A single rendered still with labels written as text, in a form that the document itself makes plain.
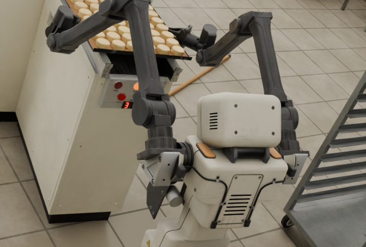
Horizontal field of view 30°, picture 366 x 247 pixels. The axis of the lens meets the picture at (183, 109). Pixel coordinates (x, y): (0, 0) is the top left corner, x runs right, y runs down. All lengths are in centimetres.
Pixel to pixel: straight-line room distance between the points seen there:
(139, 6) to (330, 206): 194
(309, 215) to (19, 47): 163
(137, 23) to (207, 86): 240
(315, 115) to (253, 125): 278
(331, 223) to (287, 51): 204
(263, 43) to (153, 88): 47
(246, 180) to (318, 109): 284
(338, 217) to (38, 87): 164
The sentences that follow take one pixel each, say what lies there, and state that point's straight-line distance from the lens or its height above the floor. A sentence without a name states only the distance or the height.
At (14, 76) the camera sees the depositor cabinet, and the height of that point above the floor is 31.
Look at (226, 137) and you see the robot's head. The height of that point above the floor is 119.
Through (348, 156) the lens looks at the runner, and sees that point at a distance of 341.
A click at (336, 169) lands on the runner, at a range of 345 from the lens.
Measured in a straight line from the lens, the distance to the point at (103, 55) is 252.
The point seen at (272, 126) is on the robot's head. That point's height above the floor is 121.
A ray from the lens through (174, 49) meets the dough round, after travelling 259.
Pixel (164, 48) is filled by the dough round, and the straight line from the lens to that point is 257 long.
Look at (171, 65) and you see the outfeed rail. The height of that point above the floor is 89.
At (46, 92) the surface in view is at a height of 45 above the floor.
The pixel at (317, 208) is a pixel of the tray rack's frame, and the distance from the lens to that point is 360.
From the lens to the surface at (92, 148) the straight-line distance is 277.
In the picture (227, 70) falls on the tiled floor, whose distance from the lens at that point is 465.
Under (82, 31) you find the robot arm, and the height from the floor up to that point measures 107.
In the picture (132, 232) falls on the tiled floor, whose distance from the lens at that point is 318.
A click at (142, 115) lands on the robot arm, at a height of 112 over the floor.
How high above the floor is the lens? 219
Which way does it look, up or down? 33 degrees down
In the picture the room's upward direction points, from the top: 23 degrees clockwise
